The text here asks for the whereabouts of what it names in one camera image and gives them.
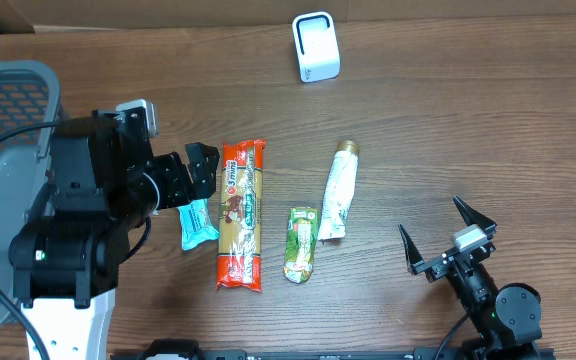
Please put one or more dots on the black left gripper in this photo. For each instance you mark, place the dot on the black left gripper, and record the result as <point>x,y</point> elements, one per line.
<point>188,176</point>

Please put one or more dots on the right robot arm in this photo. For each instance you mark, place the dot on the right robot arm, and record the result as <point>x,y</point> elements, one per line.
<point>499,323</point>

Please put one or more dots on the grey plastic mesh basket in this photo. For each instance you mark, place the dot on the grey plastic mesh basket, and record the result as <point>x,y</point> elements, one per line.
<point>29,94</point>

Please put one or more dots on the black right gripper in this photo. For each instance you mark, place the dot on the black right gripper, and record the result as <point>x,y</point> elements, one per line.
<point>438,265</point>

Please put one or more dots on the white tube gold cap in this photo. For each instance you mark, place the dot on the white tube gold cap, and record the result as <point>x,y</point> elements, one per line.
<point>339,191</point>

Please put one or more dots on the green drink pouch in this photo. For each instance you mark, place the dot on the green drink pouch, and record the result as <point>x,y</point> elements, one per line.
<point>301,239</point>

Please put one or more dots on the orange San Remo pasta packet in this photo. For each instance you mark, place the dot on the orange San Remo pasta packet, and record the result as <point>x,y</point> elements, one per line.
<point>240,216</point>

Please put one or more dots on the teal snack bar packet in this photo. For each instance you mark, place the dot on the teal snack bar packet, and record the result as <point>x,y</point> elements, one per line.
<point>196,225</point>

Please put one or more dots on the white barcode scanner stand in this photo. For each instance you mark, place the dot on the white barcode scanner stand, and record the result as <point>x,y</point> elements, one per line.
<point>316,45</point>

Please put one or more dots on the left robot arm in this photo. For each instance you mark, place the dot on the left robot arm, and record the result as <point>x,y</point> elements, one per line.
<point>104,180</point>

